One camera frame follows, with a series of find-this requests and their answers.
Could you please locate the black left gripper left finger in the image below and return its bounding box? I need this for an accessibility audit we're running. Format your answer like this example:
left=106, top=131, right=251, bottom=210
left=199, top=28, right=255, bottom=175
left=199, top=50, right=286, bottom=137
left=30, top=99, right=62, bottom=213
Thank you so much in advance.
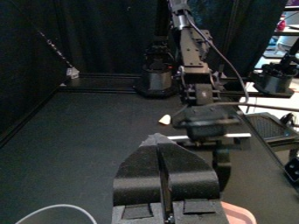
left=111, top=132, right=166, bottom=224

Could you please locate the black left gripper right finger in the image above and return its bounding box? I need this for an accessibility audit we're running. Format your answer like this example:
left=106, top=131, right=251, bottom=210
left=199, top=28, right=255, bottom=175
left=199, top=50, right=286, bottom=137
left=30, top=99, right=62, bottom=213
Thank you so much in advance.
left=155, top=132, right=231, bottom=224

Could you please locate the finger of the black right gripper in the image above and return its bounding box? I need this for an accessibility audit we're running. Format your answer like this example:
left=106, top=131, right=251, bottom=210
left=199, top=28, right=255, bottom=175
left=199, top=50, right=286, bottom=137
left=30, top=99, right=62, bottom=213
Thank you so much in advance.
left=211, top=148, right=234, bottom=193

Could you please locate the cream toy drumstick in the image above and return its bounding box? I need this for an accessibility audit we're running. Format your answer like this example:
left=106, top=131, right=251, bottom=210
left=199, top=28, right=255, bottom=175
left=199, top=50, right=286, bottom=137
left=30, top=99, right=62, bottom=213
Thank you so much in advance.
left=158, top=114, right=174, bottom=126

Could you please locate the pink plate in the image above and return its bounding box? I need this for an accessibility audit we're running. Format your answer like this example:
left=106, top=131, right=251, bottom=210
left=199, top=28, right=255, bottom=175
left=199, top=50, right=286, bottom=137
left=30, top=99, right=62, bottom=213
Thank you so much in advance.
left=219, top=201, right=258, bottom=224

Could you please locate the black mesh chair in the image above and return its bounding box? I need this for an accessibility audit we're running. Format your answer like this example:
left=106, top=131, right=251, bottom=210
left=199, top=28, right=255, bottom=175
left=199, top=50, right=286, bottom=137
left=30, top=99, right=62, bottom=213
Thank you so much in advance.
left=245, top=111, right=299, bottom=152

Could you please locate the black power connector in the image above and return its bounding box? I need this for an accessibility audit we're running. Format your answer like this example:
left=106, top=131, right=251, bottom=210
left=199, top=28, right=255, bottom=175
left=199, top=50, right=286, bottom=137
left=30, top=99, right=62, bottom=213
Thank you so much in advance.
left=283, top=157, right=299, bottom=193

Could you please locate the red object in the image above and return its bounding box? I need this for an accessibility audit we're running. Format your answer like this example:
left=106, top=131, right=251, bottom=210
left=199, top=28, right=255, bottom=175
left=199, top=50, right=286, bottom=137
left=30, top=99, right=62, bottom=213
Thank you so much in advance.
left=275, top=18, right=287, bottom=32

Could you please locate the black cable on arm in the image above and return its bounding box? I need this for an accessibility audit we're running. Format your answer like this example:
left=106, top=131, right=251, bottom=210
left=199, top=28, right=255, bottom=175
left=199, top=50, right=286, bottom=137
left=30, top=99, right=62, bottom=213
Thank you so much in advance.
left=182, top=11, right=299, bottom=113

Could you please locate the white cable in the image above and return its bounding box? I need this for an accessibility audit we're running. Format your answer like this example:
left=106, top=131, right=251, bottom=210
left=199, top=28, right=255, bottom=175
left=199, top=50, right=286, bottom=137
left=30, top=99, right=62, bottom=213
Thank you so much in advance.
left=14, top=203, right=99, bottom=224

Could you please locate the black frame rail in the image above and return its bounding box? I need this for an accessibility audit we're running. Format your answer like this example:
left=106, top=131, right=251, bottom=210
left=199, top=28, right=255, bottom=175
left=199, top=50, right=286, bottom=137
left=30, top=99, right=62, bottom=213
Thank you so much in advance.
left=58, top=73, right=250, bottom=99

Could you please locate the white corner bracket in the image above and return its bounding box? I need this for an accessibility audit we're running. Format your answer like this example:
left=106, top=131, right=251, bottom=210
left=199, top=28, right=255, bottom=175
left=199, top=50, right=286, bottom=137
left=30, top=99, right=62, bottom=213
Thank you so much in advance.
left=66, top=66, right=80, bottom=80

